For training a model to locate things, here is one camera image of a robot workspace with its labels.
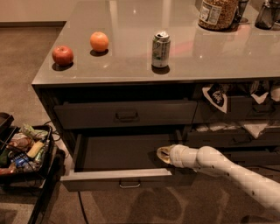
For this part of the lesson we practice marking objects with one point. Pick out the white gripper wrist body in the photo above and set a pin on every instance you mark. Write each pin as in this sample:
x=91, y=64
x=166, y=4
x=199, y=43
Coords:
x=177, y=155

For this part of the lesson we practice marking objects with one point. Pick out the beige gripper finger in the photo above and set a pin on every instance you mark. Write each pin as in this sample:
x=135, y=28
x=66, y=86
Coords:
x=165, y=158
x=165, y=150

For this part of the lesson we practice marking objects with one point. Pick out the grey drawer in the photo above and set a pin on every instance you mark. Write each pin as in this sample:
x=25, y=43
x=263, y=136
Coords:
x=253, y=158
x=124, y=162
x=239, y=108
x=232, y=138
x=125, y=114

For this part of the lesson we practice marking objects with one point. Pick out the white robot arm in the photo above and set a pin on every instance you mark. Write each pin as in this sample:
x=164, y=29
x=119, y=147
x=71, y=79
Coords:
x=210, y=161

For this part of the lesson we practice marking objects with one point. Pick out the white packet in drawer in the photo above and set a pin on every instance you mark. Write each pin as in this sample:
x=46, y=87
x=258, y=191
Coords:
x=254, y=128

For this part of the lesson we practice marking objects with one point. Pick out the dark grey drawer cabinet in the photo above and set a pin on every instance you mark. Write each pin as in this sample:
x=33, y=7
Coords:
x=236, y=59

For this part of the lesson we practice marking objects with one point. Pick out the black white snack bag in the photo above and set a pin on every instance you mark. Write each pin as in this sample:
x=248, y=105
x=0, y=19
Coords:
x=216, y=96

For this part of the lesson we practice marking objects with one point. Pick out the green white soda can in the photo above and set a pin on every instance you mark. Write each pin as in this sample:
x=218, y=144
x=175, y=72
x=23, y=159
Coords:
x=161, y=44

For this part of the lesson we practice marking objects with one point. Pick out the green snack bag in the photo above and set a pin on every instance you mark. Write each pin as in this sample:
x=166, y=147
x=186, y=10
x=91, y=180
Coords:
x=29, y=131

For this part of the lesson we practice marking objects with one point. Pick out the orange fruit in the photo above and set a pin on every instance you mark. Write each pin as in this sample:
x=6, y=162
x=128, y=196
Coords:
x=99, y=41

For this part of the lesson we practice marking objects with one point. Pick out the yellow snack bar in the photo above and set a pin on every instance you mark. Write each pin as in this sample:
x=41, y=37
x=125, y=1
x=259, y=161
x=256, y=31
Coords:
x=32, y=153

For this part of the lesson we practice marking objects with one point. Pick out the black bin of snacks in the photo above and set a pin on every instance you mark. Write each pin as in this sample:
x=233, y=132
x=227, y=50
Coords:
x=12, y=143

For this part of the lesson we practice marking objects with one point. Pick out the red apple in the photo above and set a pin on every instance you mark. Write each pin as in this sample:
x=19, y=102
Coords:
x=62, y=55

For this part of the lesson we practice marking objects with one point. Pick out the blue snack packet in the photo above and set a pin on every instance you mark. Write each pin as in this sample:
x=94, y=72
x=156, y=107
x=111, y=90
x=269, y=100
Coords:
x=20, y=160

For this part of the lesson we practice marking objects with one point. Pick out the large snack jar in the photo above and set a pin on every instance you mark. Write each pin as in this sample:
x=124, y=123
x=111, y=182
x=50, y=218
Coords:
x=217, y=15

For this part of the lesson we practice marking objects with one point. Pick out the dark glass container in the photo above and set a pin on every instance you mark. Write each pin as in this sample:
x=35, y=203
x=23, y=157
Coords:
x=268, y=14

